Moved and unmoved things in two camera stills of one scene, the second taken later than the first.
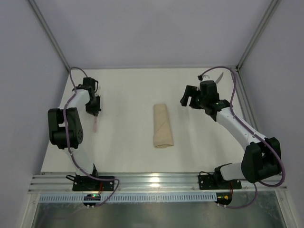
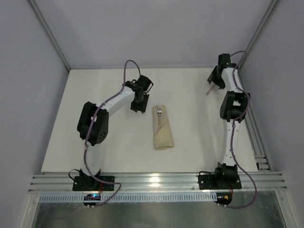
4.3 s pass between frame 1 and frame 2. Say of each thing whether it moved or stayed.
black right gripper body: moved
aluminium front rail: stayed
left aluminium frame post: stayed
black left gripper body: moved
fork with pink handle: moved
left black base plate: stayed
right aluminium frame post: stayed
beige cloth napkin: stayed
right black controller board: stayed
